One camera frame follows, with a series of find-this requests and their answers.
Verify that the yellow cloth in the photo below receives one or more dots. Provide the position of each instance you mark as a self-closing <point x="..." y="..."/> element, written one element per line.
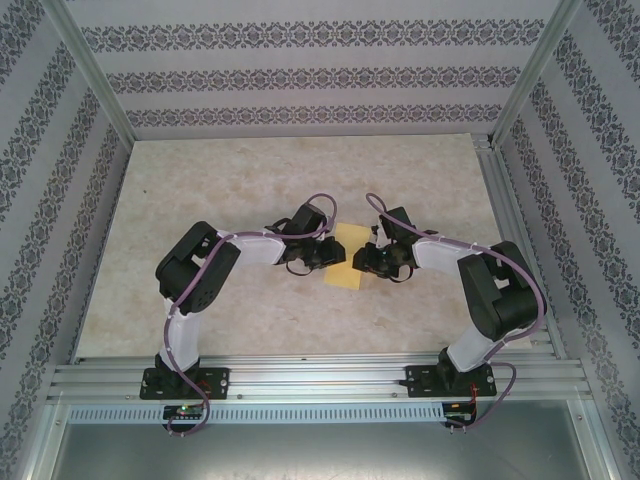
<point x="345" y="277"/>

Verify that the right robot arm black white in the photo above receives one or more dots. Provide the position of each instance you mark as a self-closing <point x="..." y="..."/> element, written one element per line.
<point x="500" y="300"/>

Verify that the black base plate right arm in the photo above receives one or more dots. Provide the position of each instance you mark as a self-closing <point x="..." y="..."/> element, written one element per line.
<point x="417" y="382"/>

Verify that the black base plate left arm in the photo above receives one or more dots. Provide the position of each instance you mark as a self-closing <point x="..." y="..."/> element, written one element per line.
<point x="217" y="382"/>

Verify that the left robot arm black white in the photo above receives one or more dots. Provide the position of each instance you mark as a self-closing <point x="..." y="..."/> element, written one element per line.
<point x="255" y="250"/>

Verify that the grey sheet metal panel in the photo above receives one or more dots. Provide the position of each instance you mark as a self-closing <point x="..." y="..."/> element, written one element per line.
<point x="320" y="455"/>

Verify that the small circuit board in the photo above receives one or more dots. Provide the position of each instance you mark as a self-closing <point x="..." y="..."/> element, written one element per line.
<point x="457" y="412"/>

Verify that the circuit board with green light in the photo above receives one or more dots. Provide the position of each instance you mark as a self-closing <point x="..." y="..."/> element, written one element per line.
<point x="182" y="411"/>

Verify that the aluminium side rail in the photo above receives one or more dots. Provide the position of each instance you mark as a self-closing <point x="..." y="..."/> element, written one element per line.
<point x="497" y="200"/>

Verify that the aluminium mounting rail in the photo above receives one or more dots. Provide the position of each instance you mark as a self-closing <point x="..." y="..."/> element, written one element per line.
<point x="320" y="380"/>

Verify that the aluminium frame post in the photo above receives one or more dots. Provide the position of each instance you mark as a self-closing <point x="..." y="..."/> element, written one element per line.
<point x="90" y="65"/>
<point x="537" y="60"/>

